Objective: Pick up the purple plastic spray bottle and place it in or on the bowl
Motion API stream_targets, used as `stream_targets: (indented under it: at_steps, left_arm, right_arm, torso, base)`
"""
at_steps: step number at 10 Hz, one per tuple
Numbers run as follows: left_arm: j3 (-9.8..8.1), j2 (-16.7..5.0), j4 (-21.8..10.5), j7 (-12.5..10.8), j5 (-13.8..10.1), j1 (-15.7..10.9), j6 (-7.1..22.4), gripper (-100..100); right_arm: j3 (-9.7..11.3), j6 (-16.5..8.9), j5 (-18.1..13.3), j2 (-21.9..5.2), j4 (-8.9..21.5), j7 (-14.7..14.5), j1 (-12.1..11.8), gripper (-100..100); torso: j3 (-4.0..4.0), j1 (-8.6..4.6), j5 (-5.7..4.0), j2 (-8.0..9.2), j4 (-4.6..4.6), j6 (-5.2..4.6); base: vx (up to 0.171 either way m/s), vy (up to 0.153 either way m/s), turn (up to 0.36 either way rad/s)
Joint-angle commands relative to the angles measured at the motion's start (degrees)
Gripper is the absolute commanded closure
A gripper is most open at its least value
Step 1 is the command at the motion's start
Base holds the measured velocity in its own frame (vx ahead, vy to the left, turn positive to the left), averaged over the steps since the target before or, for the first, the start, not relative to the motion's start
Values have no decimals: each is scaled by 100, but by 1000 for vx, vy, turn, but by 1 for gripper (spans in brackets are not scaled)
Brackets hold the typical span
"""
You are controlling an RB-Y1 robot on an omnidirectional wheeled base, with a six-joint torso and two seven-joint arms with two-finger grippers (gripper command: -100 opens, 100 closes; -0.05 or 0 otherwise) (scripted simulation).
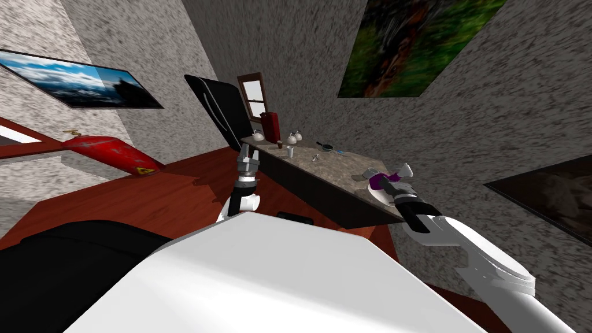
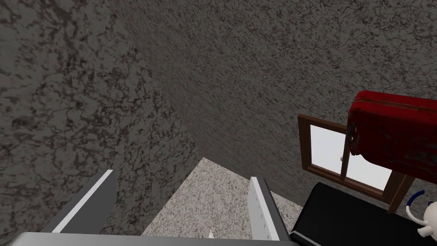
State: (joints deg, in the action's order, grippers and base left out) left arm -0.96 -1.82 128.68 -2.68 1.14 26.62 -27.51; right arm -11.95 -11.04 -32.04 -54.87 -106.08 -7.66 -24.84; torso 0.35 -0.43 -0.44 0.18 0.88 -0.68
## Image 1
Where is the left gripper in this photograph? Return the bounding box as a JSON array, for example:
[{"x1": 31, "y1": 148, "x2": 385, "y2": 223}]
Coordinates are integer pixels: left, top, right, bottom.
[{"x1": 236, "y1": 143, "x2": 261, "y2": 182}]

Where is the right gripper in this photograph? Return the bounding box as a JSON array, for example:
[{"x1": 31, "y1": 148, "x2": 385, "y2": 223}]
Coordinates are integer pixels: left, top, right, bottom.
[{"x1": 362, "y1": 162, "x2": 419, "y2": 202}]

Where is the purple mug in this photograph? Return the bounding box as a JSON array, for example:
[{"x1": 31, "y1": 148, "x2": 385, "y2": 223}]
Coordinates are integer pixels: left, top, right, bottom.
[{"x1": 369, "y1": 172, "x2": 401, "y2": 191}]

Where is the white plate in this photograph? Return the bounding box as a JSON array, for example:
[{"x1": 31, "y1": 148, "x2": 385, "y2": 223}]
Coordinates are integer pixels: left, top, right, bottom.
[{"x1": 367, "y1": 181, "x2": 397, "y2": 208}]

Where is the red box appliance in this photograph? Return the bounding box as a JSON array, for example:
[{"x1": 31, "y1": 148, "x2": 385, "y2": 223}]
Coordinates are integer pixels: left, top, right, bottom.
[{"x1": 259, "y1": 111, "x2": 282, "y2": 144}]

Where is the black refrigerator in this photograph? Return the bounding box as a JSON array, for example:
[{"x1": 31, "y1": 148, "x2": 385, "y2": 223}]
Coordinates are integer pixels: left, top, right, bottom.
[{"x1": 184, "y1": 73, "x2": 255, "y2": 153}]

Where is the brown framed window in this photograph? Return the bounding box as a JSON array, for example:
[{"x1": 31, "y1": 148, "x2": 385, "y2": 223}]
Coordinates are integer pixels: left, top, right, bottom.
[{"x1": 236, "y1": 72, "x2": 270, "y2": 124}]

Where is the dark table with marble top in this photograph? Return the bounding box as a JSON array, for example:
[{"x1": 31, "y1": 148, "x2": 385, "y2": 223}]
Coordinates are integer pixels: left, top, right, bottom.
[{"x1": 240, "y1": 135, "x2": 409, "y2": 230}]

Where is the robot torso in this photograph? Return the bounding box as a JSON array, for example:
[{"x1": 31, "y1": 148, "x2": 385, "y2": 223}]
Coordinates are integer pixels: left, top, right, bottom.
[{"x1": 64, "y1": 210, "x2": 487, "y2": 333}]

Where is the red rounded object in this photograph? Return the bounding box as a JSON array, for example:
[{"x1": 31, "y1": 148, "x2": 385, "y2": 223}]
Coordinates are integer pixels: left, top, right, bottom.
[{"x1": 61, "y1": 135, "x2": 166, "y2": 177}]

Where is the red framed window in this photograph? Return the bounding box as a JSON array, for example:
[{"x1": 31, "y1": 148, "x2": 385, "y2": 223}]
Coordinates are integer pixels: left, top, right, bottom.
[{"x1": 0, "y1": 116, "x2": 64, "y2": 161}]

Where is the green wall picture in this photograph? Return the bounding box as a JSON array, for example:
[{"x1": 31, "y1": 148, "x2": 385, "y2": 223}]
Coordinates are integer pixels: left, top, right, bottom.
[{"x1": 337, "y1": 0, "x2": 508, "y2": 99}]

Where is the dark wall picture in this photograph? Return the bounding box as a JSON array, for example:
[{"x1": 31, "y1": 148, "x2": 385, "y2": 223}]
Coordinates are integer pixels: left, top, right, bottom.
[{"x1": 483, "y1": 154, "x2": 592, "y2": 247}]

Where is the blue sky wall picture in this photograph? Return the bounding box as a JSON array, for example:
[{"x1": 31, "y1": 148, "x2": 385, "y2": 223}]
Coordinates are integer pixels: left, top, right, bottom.
[{"x1": 0, "y1": 48, "x2": 165, "y2": 110}]

